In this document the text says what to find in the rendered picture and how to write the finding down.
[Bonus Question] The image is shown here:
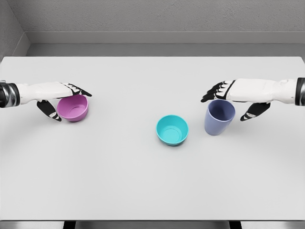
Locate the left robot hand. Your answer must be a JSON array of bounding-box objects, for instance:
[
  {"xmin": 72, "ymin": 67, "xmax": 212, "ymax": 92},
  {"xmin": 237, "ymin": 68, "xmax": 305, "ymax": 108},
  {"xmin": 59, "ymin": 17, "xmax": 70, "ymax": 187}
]
[{"xmin": 36, "ymin": 82, "xmax": 92, "ymax": 123}]

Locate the teal bowl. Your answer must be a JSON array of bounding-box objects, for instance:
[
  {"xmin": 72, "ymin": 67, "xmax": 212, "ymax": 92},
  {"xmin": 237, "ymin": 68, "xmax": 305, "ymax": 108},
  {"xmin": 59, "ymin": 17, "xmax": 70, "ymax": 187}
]
[{"xmin": 156, "ymin": 114, "xmax": 189, "ymax": 146}]

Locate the purple bowl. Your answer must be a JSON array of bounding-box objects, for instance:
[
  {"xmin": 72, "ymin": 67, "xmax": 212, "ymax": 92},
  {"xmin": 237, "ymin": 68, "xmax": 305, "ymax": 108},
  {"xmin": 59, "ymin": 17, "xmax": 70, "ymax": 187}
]
[{"xmin": 57, "ymin": 94, "xmax": 89, "ymax": 123}]

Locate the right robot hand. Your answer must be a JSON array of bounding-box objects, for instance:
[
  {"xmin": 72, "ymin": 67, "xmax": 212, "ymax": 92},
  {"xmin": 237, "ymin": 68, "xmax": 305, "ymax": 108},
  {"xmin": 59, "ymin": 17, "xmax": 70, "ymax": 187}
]
[{"xmin": 200, "ymin": 79, "xmax": 275, "ymax": 122}]

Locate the blue-grey cup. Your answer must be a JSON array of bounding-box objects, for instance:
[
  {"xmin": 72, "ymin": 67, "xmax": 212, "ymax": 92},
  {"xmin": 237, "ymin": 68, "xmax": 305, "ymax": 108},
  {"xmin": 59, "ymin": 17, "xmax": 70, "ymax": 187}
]
[{"xmin": 204, "ymin": 99, "xmax": 236, "ymax": 136}]

